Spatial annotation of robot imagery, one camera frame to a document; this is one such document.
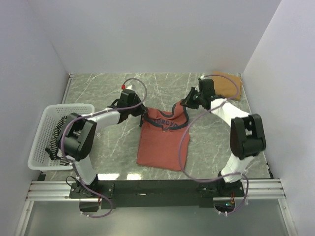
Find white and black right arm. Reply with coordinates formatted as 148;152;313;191
181;87;266;196

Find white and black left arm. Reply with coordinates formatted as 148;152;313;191
57;89;147;198

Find tan tank top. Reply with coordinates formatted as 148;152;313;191
212;71;242;100

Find white plastic laundry basket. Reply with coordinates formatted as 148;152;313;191
28;103;95;171

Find aluminium rail frame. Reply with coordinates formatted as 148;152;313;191
26;179;286;201

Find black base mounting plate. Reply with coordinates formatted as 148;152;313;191
69;179;245;209

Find red printed tank top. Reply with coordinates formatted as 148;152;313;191
136;101;190;171

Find black white striped tank top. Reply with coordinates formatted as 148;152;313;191
45;116;69;166

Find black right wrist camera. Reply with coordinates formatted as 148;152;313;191
198;78;216;98

